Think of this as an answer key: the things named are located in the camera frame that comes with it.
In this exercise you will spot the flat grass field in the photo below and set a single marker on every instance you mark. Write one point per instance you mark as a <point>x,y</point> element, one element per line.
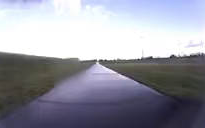
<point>170,75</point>

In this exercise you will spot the grass embankment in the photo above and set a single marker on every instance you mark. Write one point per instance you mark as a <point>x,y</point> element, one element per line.
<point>20,76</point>

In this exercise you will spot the dark wet asphalt path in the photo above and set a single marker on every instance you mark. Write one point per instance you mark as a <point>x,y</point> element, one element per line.
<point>96,96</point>

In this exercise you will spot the tall light mast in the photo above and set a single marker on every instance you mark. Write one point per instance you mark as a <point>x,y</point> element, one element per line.
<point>142,50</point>

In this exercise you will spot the distant row of trees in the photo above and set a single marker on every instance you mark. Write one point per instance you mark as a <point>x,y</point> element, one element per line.
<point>156,58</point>

